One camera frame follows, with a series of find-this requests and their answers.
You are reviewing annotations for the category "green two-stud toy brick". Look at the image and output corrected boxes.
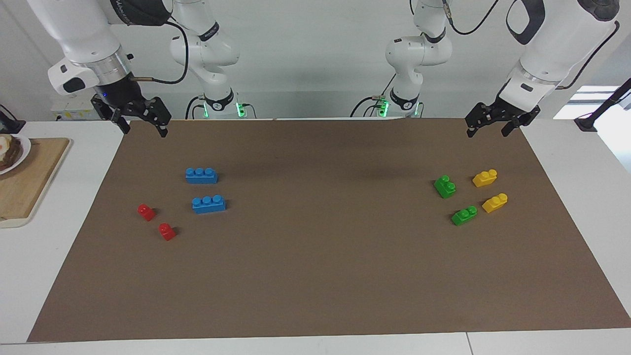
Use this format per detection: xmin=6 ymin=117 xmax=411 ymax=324
xmin=433 ymin=175 xmax=457 ymax=200
xmin=451 ymin=206 xmax=478 ymax=226

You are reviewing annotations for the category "blue three-stud toy brick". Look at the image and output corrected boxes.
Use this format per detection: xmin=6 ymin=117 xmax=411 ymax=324
xmin=185 ymin=168 xmax=218 ymax=184
xmin=192 ymin=195 xmax=227 ymax=214

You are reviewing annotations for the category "yellow two-stud toy brick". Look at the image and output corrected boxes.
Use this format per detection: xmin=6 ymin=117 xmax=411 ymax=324
xmin=472 ymin=169 xmax=498 ymax=188
xmin=482 ymin=193 xmax=508 ymax=213

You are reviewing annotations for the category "black clamp stand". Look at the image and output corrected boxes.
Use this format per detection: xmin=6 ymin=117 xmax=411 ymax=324
xmin=574 ymin=78 xmax=631 ymax=133

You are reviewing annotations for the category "white plate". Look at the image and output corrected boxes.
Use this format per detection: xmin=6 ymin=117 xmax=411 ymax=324
xmin=0 ymin=134 xmax=32 ymax=175

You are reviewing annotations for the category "wooden cutting board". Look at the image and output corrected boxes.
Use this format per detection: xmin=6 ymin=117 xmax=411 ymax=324
xmin=0 ymin=138 xmax=72 ymax=228

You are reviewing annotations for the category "black device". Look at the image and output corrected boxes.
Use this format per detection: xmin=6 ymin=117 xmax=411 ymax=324
xmin=0 ymin=105 xmax=26 ymax=135

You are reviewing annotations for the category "toast with fried egg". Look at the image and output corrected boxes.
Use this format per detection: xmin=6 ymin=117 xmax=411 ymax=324
xmin=0 ymin=136 xmax=23 ymax=172

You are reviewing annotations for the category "brown table mat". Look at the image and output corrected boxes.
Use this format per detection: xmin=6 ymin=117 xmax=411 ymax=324
xmin=27 ymin=118 xmax=631 ymax=343

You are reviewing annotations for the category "black right base cable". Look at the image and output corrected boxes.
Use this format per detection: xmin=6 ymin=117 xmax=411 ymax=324
xmin=185 ymin=96 xmax=206 ymax=120

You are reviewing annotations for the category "black base cable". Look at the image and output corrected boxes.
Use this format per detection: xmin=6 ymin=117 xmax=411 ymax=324
xmin=185 ymin=96 xmax=206 ymax=120
xmin=350 ymin=74 xmax=397 ymax=118

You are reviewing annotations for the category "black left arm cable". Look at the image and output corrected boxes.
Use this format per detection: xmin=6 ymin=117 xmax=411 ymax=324
xmin=441 ymin=0 xmax=621 ymax=90

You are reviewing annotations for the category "black left base cable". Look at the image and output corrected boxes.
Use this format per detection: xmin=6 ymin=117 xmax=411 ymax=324
xmin=350 ymin=74 xmax=397 ymax=118

